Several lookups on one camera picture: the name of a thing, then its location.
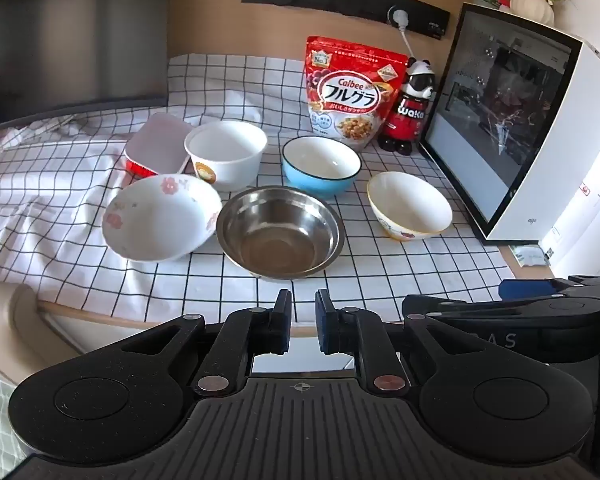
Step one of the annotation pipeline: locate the white checkered tablecloth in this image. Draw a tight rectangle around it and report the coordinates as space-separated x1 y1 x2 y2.
0 52 523 323

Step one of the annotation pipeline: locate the white power plug cable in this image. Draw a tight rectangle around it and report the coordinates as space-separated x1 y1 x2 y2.
387 5 417 59

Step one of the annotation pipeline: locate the white pink floral bowl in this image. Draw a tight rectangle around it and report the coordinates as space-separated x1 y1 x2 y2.
101 173 224 262

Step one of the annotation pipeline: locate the white decorative pumpkin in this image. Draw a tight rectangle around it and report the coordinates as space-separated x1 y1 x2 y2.
510 0 556 26

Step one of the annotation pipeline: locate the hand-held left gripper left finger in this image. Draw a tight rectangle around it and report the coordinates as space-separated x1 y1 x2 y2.
114 288 292 396

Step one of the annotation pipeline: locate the red white rectangular container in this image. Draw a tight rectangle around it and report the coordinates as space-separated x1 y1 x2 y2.
124 112 196 178

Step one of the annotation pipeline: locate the beige chair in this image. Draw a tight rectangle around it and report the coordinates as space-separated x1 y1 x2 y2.
0 277 131 378

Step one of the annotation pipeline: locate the red panda bottle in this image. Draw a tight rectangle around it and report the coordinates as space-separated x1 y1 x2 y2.
378 57 436 157

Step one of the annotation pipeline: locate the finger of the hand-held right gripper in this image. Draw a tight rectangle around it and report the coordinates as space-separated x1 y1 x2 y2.
401 294 600 333
498 275 600 301

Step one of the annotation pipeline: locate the white yellow-rimmed bowl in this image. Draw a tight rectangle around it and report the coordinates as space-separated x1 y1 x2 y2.
366 171 454 242

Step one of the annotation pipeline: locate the white paper bowl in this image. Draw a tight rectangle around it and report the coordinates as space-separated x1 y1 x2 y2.
184 121 268 192

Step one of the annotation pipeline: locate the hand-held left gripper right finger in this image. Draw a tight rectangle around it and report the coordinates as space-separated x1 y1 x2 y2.
314 288 481 394

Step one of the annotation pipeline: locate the red cereal bag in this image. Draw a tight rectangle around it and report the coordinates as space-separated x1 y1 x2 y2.
304 36 410 150

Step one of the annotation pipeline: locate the stainless steel bowl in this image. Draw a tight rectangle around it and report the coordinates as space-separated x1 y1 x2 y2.
216 186 345 281

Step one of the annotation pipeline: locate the black computer monitor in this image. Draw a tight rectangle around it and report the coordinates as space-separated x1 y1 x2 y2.
0 0 176 133

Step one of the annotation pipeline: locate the blue ceramic bowl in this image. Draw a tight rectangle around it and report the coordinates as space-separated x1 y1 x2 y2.
281 136 363 198

